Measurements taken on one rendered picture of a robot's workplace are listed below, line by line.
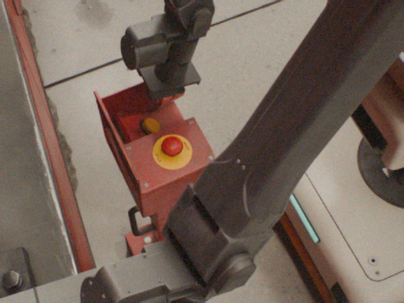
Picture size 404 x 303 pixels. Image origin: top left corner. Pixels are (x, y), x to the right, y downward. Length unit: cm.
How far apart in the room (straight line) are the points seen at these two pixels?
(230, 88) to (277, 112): 167
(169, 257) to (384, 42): 26
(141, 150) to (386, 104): 46
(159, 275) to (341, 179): 119
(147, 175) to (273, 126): 65
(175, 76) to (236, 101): 105
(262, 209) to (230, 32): 180
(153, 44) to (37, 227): 34
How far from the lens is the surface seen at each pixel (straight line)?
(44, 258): 94
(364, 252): 161
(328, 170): 168
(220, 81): 212
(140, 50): 95
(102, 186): 193
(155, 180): 106
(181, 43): 98
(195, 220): 51
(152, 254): 54
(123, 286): 51
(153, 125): 118
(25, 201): 98
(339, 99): 43
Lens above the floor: 174
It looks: 66 degrees down
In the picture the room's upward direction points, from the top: 5 degrees counter-clockwise
